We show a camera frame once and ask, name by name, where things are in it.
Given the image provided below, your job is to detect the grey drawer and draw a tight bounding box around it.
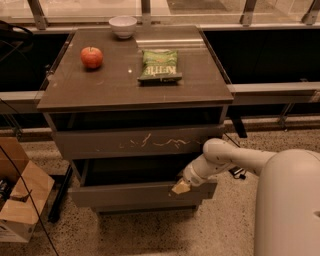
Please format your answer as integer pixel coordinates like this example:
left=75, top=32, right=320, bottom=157
left=91, top=205, right=199, bottom=214
left=53, top=125, right=224, bottom=160
left=69, top=153, right=217, bottom=209

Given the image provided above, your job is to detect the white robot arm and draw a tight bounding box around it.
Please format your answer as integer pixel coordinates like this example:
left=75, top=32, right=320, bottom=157
left=172, top=138, right=320, bottom=256

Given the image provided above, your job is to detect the red apple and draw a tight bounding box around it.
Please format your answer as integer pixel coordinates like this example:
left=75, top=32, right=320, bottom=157
left=80, top=47, right=103, bottom=69

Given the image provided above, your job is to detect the grey bottom drawer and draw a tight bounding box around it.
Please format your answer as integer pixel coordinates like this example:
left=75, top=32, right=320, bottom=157
left=91, top=205, right=199, bottom=214

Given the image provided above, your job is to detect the grey top drawer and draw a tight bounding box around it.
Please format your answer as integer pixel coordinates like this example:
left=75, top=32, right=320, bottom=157
left=53, top=125, right=224, bottom=160

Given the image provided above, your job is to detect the green kettle chips bag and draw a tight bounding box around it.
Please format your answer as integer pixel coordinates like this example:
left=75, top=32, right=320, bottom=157
left=138, top=49, right=182, bottom=82

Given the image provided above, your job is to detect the black power adapter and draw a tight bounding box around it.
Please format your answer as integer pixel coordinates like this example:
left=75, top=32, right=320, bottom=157
left=229, top=167, right=243, bottom=176

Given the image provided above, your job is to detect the black bag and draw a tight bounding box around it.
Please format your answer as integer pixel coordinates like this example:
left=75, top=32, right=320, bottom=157
left=0, top=20, right=33, bottom=51

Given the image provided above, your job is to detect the cardboard box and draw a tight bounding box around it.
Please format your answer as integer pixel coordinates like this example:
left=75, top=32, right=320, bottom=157
left=0, top=137, right=54, bottom=243

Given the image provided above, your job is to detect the grey drawer cabinet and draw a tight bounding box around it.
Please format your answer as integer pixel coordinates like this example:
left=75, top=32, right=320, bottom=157
left=36, top=25, right=235, bottom=214

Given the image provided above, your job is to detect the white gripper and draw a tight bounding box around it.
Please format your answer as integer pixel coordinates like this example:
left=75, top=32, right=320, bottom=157
left=172, top=159, right=210, bottom=195

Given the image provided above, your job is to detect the metal window railing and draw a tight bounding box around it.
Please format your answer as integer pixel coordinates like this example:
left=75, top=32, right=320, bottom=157
left=0, top=0, right=320, bottom=30

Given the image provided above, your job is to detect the black metal bar left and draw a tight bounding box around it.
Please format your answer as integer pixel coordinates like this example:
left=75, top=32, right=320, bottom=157
left=48, top=166, right=73, bottom=223

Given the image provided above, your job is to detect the white bowl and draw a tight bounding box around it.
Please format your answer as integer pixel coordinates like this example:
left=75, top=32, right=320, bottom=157
left=109, top=16, right=137, bottom=39

